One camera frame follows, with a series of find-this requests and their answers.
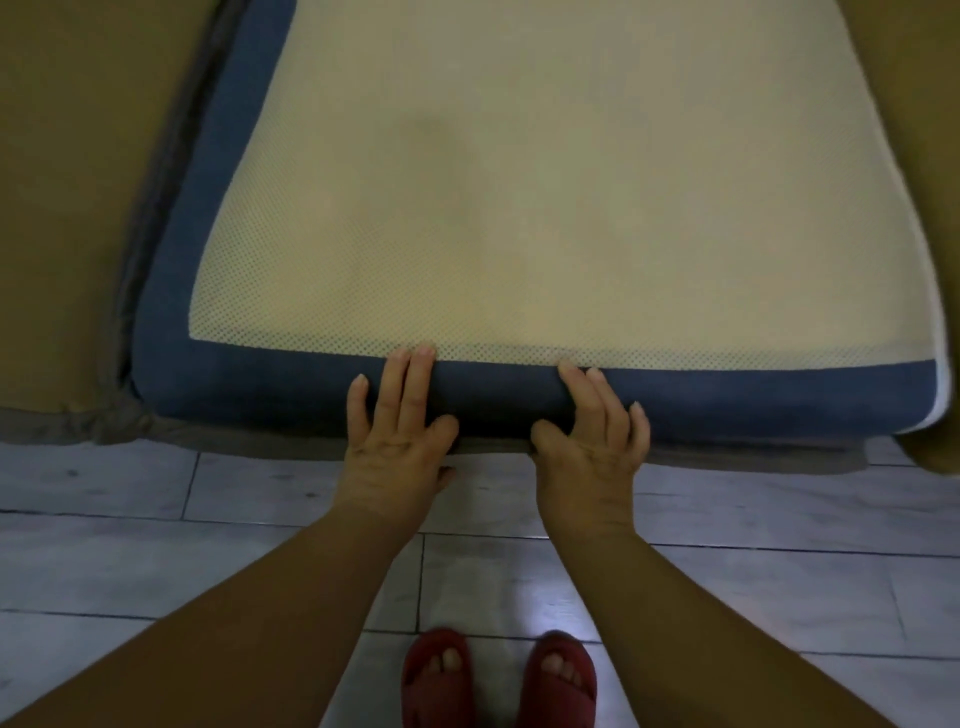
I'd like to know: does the person's right hand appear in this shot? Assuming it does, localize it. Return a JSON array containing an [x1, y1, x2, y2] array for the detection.
[[530, 362, 652, 537]]

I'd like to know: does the person's left hand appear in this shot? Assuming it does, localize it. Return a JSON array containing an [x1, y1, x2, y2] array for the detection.
[[333, 342, 461, 526]]

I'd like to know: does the blue and white mesh mattress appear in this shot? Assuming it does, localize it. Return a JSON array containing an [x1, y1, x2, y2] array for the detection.
[[129, 0, 948, 444]]

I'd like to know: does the person's left forearm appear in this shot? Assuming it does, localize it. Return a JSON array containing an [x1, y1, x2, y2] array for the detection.
[[0, 501, 425, 728]]

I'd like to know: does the person's right forearm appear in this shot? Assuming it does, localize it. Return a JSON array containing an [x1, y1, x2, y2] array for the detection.
[[540, 523, 897, 728]]

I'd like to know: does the person's right foot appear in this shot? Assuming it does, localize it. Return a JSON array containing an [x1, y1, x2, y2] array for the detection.
[[540, 649, 584, 689]]

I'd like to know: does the red slipper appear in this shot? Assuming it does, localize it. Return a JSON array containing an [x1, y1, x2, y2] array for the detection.
[[517, 631, 599, 728], [399, 628, 475, 728]]

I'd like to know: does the tan upholstered side panel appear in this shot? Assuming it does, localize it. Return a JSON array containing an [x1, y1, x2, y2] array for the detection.
[[855, 0, 960, 475], [0, 0, 226, 414]]

